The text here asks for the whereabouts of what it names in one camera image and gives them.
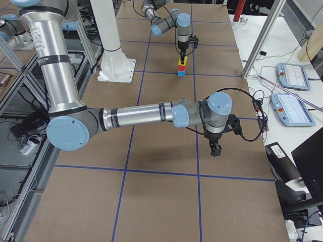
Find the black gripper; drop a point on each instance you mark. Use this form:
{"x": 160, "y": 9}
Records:
{"x": 214, "y": 137}
{"x": 181, "y": 45}

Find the yellow block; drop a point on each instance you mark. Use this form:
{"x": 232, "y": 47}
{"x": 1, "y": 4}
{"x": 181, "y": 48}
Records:
{"x": 182, "y": 61}

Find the red block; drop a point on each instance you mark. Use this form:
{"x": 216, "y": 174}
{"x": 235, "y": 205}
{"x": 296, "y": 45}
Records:
{"x": 181, "y": 68}

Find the blue block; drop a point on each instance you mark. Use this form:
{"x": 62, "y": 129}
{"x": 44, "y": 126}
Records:
{"x": 181, "y": 73}

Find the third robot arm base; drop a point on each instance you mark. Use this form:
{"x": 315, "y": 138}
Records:
{"x": 12, "y": 28}

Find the orange circuit board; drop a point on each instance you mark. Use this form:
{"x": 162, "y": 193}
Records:
{"x": 257, "y": 104}

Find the black cardboard box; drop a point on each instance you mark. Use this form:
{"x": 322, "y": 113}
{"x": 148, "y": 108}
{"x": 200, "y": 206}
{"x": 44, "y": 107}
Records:
{"x": 281, "y": 163}

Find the red cylinder bottle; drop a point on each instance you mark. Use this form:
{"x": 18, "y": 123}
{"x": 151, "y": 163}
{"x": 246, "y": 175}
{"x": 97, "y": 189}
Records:
{"x": 239, "y": 10}

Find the lower teach pendant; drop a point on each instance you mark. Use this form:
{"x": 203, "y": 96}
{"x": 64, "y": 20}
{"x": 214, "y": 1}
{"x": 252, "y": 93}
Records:
{"x": 291, "y": 111}

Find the teach pendant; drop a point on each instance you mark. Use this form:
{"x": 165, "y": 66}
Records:
{"x": 291, "y": 111}
{"x": 293, "y": 76}

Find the black monitor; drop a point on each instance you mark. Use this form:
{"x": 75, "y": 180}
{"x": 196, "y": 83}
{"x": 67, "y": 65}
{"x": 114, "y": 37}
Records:
{"x": 308, "y": 159}

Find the upper teach pendant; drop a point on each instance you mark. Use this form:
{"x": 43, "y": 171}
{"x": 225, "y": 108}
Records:
{"x": 293, "y": 76}

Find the white power strip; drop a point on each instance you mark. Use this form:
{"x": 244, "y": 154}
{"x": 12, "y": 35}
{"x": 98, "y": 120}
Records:
{"x": 28, "y": 148}

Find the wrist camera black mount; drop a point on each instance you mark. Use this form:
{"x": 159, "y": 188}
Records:
{"x": 233, "y": 124}

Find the white pedestal mount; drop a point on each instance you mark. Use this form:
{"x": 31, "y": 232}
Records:
{"x": 115, "y": 66}

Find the aluminium frame post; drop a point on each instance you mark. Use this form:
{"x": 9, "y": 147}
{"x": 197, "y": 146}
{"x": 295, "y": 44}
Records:
{"x": 265, "y": 31}

